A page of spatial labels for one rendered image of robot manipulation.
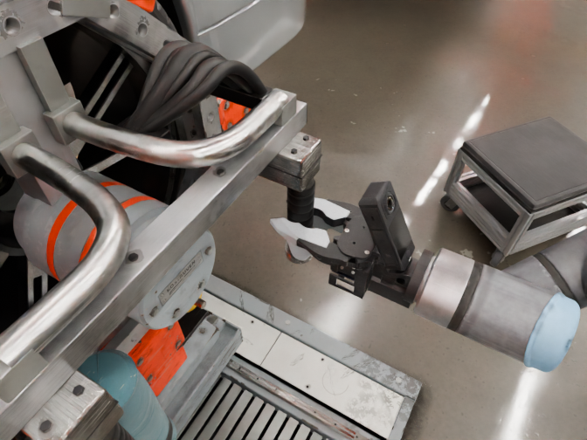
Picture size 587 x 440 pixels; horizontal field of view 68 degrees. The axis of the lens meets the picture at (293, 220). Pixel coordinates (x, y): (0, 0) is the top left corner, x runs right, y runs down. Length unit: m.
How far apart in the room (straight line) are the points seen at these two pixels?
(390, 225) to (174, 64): 0.29
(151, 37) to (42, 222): 0.25
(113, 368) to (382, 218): 0.38
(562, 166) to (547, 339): 1.16
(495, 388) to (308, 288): 0.64
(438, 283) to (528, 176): 1.06
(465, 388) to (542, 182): 0.67
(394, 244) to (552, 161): 1.18
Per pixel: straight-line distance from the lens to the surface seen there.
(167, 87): 0.49
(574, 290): 0.67
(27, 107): 0.50
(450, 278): 0.53
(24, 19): 0.48
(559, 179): 1.60
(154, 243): 0.38
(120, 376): 0.60
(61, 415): 0.37
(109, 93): 0.70
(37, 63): 0.48
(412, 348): 1.45
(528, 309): 0.54
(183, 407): 1.19
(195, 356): 1.17
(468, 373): 1.46
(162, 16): 0.71
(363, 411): 1.26
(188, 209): 0.40
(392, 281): 0.58
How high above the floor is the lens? 1.26
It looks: 48 degrees down
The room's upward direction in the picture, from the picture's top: straight up
